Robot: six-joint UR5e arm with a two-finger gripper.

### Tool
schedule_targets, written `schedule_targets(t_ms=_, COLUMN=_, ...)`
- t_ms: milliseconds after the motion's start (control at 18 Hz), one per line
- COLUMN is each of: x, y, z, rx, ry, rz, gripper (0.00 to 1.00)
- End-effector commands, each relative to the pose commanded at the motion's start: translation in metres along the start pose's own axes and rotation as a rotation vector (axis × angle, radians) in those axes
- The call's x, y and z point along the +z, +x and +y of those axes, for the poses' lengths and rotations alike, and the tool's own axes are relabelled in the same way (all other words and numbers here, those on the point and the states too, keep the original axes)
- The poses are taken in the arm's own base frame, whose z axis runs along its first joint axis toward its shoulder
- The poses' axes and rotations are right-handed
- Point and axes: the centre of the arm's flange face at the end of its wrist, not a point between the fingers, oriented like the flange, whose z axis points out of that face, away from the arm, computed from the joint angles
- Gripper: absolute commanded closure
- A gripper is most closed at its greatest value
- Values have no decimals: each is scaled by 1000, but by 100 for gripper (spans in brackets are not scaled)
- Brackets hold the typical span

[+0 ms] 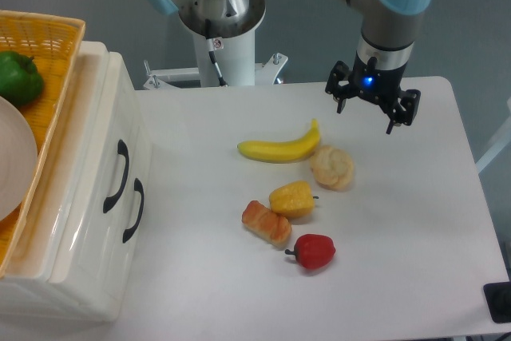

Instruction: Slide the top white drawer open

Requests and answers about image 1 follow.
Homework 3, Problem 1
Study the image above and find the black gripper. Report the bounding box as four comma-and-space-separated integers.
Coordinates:
325, 54, 421, 134

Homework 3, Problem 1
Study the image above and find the white drawer cabinet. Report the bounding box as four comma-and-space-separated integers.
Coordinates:
1, 42, 130, 321

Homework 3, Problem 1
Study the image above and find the glazed brown pastry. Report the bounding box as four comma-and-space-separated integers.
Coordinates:
241, 200, 292, 248

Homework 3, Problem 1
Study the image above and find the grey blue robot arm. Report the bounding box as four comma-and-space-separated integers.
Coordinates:
147, 0, 431, 126

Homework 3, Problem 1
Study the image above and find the red bell pepper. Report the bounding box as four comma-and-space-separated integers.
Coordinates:
284, 234, 336, 270

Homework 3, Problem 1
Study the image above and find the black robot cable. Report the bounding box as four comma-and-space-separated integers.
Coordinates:
204, 18, 229, 88

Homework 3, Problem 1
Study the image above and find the white plate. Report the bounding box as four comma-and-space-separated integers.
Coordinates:
0, 98, 38, 220

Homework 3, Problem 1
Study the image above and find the black device at edge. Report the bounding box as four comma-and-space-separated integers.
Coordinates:
483, 281, 511, 323

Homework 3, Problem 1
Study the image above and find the round bread roll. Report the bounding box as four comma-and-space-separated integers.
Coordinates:
309, 145, 355, 191

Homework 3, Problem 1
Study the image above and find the black lower drawer handle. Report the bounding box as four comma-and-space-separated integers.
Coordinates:
122, 178, 145, 244

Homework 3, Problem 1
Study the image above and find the yellow banana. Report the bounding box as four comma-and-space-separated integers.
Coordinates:
237, 119, 321, 163

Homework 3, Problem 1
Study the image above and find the yellow woven basket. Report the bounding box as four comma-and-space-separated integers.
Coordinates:
1, 10, 85, 276

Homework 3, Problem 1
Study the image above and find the green bell pepper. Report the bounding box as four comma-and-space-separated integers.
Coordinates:
1, 51, 44, 107

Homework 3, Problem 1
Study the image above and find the yellow bell pepper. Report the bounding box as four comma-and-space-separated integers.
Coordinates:
268, 180, 315, 218

